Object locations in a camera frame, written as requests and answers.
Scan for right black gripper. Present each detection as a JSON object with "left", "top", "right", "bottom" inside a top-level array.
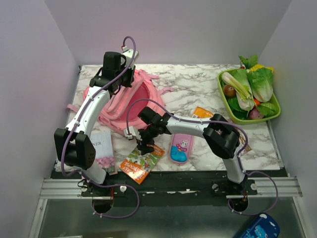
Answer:
[{"left": 134, "top": 124, "right": 158, "bottom": 156}]

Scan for orange Treehouse book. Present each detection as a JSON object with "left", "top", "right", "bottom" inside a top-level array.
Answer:
[{"left": 119, "top": 145, "right": 165, "bottom": 184}]

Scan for pink cat pencil case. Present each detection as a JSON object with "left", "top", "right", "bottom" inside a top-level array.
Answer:
[{"left": 169, "top": 133, "right": 193, "bottom": 164}]

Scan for pink student backpack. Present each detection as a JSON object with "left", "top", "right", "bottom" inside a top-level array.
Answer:
[{"left": 66, "top": 68, "right": 174, "bottom": 137}]

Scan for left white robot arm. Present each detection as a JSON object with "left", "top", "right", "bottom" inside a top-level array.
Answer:
[{"left": 54, "top": 50, "right": 139, "bottom": 196}]

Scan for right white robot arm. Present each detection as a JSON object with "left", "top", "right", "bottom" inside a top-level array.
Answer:
[{"left": 136, "top": 107, "right": 246, "bottom": 194}]

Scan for Designer Fate flower book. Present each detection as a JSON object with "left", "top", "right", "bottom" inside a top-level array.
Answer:
[{"left": 90, "top": 131, "right": 117, "bottom": 175}]

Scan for orange card packet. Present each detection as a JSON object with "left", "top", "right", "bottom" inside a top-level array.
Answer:
[{"left": 192, "top": 107, "right": 213, "bottom": 119}]

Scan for green vegetable tray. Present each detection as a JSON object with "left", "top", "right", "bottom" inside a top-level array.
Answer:
[{"left": 217, "top": 69, "right": 281, "bottom": 125}]

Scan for brown illustrated notebook packet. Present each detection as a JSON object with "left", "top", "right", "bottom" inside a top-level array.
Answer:
[{"left": 238, "top": 129, "right": 252, "bottom": 158}]

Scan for brown round fruit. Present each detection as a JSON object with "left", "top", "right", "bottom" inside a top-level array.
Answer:
[{"left": 222, "top": 85, "right": 236, "bottom": 98}]

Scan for purple pink radish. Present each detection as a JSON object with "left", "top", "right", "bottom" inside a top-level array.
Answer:
[{"left": 249, "top": 108, "right": 264, "bottom": 120}]

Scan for green lettuce head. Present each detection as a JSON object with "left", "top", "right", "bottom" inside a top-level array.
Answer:
[{"left": 247, "top": 67, "right": 273, "bottom": 103}]

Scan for blue dinosaur pencil case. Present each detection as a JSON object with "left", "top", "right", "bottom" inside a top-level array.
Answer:
[{"left": 233, "top": 213, "right": 280, "bottom": 238}]

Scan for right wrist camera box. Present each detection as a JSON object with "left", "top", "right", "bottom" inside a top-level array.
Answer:
[{"left": 123, "top": 126, "right": 140, "bottom": 140}]

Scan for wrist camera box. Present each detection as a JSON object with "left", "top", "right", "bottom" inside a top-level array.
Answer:
[
  {"left": 123, "top": 126, "right": 140, "bottom": 140},
  {"left": 121, "top": 46, "right": 139, "bottom": 69}
]

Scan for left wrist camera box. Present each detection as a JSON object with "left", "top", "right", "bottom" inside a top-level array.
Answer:
[{"left": 121, "top": 46, "right": 139, "bottom": 69}]

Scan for black mounting rail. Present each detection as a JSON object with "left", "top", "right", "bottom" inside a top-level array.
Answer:
[{"left": 51, "top": 170, "right": 258, "bottom": 208}]

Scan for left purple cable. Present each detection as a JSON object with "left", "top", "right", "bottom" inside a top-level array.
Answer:
[{"left": 60, "top": 36, "right": 141, "bottom": 219}]

